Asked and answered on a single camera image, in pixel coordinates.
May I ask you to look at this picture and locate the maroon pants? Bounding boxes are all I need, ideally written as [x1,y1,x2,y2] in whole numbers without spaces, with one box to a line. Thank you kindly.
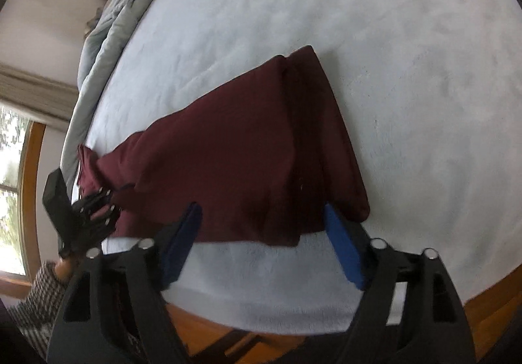
[78,46,370,246]

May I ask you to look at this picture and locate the left checkered sleeve forearm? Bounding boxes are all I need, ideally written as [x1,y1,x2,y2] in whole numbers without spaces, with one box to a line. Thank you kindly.
[7,261,69,359]

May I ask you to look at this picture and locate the person's left hand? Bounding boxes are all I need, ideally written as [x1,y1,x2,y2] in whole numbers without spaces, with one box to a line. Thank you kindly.
[54,255,79,284]

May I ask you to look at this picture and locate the beige curtain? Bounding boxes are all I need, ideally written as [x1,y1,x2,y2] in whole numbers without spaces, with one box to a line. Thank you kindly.
[0,64,79,132]

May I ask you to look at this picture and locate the white fluffy bed blanket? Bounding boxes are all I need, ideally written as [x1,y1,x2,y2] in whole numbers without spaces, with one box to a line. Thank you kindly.
[60,0,521,335]

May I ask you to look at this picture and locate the grey comforter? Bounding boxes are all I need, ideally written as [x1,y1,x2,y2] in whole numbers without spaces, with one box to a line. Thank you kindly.
[60,0,153,192]

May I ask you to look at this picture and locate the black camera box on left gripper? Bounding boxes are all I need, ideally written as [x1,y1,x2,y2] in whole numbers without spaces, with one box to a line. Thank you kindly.
[42,168,77,244]

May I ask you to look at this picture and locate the wooden window frame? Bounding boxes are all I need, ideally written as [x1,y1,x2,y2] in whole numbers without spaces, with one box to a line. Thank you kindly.
[1,122,46,299]

